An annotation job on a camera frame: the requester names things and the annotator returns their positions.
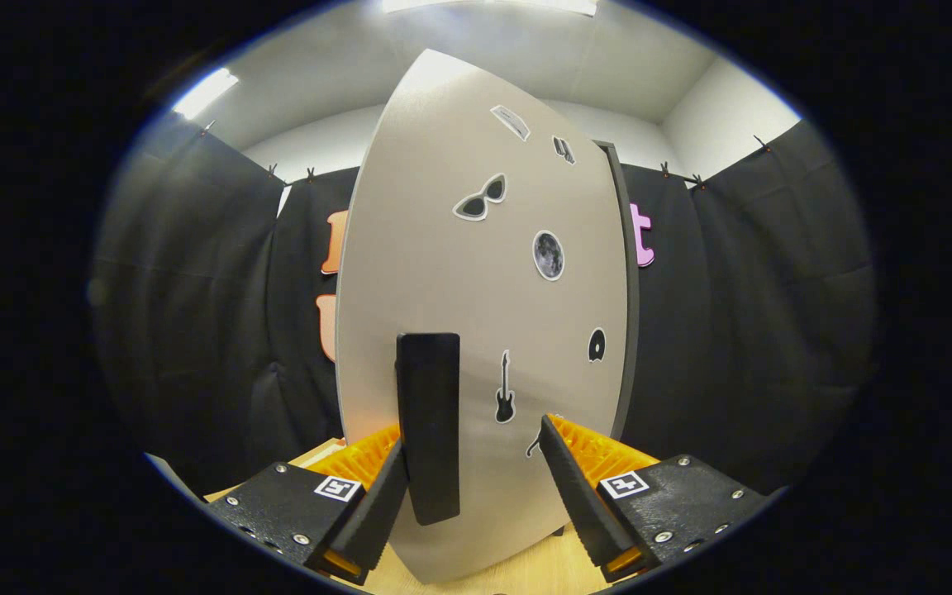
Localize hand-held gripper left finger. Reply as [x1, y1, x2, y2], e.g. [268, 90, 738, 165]
[204, 423, 412, 587]

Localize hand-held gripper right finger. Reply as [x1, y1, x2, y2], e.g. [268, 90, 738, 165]
[537, 413, 775, 584]

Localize black door handle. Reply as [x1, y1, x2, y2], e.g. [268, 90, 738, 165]
[395, 331, 462, 527]

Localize grey shoe cabinet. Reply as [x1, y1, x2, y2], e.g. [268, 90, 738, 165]
[595, 138, 641, 440]

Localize black backdrop cloth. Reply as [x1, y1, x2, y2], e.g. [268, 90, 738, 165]
[89, 114, 880, 498]

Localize ceiling light strip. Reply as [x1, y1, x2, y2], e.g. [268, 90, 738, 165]
[382, 0, 600, 17]
[171, 67, 240, 121]

